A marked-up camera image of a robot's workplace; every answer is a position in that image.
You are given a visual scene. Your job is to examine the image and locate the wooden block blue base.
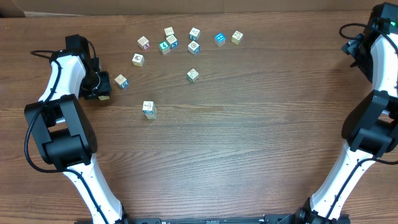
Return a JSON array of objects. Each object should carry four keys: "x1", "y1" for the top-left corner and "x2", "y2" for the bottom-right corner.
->
[{"x1": 142, "y1": 101, "x2": 157, "y2": 114}]

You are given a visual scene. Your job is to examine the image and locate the green letter L block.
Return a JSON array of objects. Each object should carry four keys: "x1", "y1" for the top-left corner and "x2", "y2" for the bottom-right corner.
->
[{"x1": 144, "y1": 107, "x2": 158, "y2": 119}]

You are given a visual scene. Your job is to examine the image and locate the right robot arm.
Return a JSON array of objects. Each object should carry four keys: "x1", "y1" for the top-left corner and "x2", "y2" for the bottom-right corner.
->
[{"x1": 281, "y1": 2, "x2": 397, "y2": 223}]

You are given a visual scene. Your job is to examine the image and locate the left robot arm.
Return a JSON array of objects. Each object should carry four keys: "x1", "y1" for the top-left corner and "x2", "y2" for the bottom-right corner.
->
[{"x1": 24, "y1": 34, "x2": 129, "y2": 223}]

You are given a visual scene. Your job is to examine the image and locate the wooden block blue corner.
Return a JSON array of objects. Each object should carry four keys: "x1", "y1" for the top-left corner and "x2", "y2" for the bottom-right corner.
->
[{"x1": 114, "y1": 74, "x2": 129, "y2": 89}]

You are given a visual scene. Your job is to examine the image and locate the wooden block acorn picture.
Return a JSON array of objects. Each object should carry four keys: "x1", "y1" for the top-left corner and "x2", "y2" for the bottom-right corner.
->
[{"x1": 132, "y1": 54, "x2": 145, "y2": 67}]

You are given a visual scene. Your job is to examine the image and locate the wooden block red side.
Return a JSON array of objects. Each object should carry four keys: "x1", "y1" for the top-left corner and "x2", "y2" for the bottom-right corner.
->
[{"x1": 137, "y1": 36, "x2": 150, "y2": 50}]

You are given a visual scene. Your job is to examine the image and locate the green number 4 block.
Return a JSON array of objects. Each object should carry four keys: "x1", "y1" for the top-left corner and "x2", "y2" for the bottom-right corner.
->
[{"x1": 159, "y1": 40, "x2": 170, "y2": 55}]

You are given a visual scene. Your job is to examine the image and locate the wooden block blue X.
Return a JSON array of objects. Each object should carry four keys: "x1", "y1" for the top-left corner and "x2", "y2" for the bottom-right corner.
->
[{"x1": 166, "y1": 35, "x2": 178, "y2": 49}]

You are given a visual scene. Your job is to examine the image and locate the plain wooden block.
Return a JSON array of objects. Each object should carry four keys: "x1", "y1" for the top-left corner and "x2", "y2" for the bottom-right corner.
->
[{"x1": 164, "y1": 27, "x2": 174, "y2": 37}]

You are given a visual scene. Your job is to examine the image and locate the wooden block green edge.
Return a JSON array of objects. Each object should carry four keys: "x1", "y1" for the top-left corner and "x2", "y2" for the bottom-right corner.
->
[{"x1": 187, "y1": 68, "x2": 199, "y2": 83}]

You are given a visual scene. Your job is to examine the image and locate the wooden block blue side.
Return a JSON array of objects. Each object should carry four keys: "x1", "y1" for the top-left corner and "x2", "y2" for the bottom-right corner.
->
[{"x1": 188, "y1": 40, "x2": 200, "y2": 55}]

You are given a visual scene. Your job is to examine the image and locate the wooden block teal side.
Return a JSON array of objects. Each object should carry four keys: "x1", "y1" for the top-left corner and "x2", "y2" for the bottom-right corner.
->
[{"x1": 189, "y1": 27, "x2": 200, "y2": 42}]

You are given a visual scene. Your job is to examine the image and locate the wooden block yellow side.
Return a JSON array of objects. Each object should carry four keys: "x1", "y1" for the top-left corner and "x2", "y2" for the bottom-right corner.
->
[{"x1": 231, "y1": 30, "x2": 243, "y2": 45}]

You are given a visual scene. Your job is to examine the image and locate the blue top block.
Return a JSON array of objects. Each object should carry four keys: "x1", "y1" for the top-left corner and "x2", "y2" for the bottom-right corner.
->
[{"x1": 214, "y1": 32, "x2": 226, "y2": 47}]

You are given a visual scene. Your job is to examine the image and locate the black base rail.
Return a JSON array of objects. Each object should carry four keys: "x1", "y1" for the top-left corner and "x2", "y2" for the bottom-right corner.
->
[{"x1": 74, "y1": 213, "x2": 351, "y2": 224}]

